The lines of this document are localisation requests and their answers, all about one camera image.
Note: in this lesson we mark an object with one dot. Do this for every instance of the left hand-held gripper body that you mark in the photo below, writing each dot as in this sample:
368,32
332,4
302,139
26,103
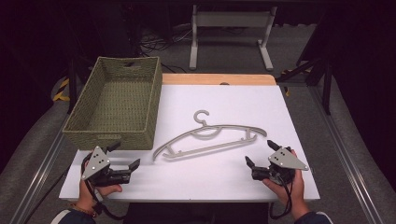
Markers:
98,165

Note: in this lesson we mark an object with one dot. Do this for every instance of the person's right hand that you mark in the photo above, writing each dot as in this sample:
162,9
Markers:
295,194

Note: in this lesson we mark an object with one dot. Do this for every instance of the grey plastic clothes hanger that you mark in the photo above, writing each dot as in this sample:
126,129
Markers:
199,148

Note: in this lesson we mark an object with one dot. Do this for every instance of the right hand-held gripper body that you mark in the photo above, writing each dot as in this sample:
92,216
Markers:
286,160

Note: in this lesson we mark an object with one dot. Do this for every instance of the black metal stand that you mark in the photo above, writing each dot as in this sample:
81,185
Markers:
73,87
326,87

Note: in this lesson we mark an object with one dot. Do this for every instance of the grey metal floor rail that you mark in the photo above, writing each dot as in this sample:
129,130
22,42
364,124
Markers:
37,183
348,161

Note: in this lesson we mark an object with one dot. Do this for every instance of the green woven basket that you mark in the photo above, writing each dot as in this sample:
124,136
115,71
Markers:
118,102

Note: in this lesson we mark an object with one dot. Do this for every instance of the yellow black floor tape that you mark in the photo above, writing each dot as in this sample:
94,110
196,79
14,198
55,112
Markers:
62,90
286,90

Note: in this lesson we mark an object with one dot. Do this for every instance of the wooden table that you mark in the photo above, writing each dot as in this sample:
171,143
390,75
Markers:
202,79

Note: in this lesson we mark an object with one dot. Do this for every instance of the white metal desk frame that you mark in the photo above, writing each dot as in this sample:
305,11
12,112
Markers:
230,19

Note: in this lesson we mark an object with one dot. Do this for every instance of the person's left hand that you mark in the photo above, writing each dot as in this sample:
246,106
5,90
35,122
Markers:
88,196

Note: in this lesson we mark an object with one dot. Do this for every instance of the white board mat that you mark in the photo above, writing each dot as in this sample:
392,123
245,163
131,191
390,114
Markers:
218,102

